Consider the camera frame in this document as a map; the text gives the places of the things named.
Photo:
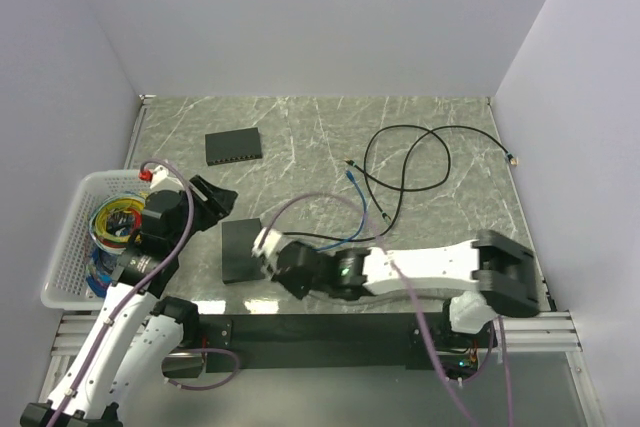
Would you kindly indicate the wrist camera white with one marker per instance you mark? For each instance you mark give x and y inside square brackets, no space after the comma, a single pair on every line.
[266,248]
[160,178]

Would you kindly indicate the dark grey network switch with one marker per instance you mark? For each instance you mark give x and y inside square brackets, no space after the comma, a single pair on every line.
[238,263]

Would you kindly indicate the white plastic mesh basket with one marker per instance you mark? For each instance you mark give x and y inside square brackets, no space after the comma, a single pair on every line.
[65,285]

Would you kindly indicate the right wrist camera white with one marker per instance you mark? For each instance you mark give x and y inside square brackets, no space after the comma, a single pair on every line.
[266,248]

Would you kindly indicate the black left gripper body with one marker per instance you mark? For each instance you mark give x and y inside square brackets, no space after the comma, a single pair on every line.
[190,192]

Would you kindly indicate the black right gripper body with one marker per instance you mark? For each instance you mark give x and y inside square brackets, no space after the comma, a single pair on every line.
[299,287]

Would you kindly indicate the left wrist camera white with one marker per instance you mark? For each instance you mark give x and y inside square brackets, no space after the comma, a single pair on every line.
[160,178]

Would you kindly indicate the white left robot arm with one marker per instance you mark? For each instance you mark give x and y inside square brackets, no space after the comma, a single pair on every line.
[137,327]

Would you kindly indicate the aluminium rail frame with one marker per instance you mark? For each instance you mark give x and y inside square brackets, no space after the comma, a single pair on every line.
[549,332]

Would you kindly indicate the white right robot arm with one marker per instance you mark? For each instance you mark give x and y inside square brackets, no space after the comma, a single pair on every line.
[488,276]

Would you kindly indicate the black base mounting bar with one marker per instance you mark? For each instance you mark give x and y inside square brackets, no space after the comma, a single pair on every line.
[273,341]

